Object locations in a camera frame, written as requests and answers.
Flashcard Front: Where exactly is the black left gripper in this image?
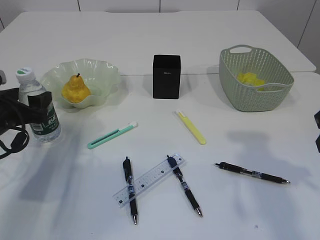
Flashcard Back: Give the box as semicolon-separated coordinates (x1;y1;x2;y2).
0;87;52;135

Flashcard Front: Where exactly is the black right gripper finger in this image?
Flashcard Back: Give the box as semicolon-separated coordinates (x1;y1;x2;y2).
314;111;320;153

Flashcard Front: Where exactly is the clear water bottle green label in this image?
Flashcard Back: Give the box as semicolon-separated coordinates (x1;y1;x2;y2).
15;67;61;143

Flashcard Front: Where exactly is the yellow pear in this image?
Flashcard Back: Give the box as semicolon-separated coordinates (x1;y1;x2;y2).
61;73;91;104

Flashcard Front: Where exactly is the yellow utility knife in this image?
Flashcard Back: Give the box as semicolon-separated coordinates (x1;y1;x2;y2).
175;110;207;145

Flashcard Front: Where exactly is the green woven plastic basket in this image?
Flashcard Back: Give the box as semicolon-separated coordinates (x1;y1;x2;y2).
219;45;294;112

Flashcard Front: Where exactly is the green wavy glass plate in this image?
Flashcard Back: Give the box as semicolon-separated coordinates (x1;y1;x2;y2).
39;58;121;109

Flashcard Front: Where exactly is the green utility knife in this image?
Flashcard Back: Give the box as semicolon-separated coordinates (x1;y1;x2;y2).
87;121;138;150

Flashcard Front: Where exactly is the black pen right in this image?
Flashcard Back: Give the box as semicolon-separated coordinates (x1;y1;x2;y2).
215;162;291;184

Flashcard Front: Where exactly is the black pen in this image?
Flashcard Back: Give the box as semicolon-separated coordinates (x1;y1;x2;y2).
215;162;291;184
167;155;203;218
122;157;138;225

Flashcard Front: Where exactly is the black pen left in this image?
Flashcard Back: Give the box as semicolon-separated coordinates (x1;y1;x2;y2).
122;157;138;225

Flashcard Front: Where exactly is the transparent plastic ruler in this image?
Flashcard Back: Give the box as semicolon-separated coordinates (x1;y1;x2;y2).
112;153;185;208

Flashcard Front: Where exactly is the black square pen holder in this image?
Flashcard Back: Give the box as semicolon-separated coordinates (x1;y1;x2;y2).
152;54;181;99

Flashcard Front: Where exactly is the black pen middle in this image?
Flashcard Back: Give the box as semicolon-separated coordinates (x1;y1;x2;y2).
167;155;203;218

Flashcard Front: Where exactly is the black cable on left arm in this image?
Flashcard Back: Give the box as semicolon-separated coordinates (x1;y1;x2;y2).
0;126;30;160

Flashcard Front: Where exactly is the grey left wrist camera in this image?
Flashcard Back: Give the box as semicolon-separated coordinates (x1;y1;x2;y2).
0;70;7;85

